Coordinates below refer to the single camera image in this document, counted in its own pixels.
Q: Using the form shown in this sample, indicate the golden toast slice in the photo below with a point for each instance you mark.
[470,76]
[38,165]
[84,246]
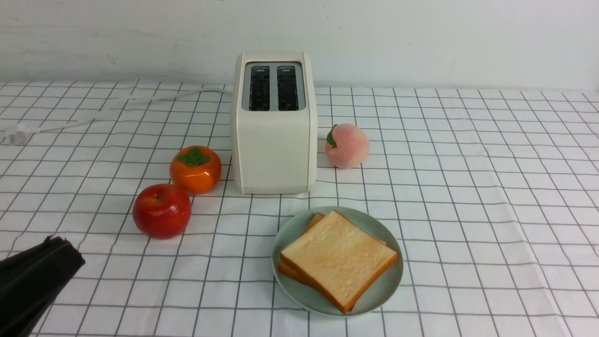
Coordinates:
[337,255]

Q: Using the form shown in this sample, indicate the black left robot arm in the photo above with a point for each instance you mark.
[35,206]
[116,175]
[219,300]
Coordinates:
[30,282]

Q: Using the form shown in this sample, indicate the cream white toaster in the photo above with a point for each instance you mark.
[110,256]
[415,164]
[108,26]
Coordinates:
[273,124]

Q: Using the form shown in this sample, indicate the pink peach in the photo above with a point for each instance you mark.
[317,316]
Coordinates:
[346,146]

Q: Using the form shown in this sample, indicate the pale green round plate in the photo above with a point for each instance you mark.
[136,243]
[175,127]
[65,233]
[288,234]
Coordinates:
[290,229]

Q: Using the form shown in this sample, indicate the orange persimmon with green leaf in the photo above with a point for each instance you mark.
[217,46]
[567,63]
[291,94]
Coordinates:
[196,169]

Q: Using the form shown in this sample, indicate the red apple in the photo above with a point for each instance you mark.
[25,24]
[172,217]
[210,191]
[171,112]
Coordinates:
[162,211]

